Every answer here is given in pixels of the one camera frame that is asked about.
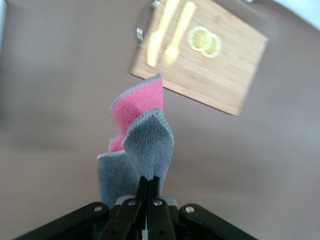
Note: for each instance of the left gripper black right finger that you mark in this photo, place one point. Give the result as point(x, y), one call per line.
point(158, 220)

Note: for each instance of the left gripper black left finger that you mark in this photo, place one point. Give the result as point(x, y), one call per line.
point(130, 220)

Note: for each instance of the pink and grey cloth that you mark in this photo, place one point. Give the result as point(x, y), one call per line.
point(150, 150)

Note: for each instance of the bamboo cutting board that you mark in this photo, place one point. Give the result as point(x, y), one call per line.
point(220, 75)

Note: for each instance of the yellow plastic knife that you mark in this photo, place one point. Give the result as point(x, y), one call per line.
point(155, 42)

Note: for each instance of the lemon slice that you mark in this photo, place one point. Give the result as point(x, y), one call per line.
point(215, 48)
point(198, 37)

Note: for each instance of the yellow plastic fork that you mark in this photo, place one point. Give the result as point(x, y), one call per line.
point(185, 20)

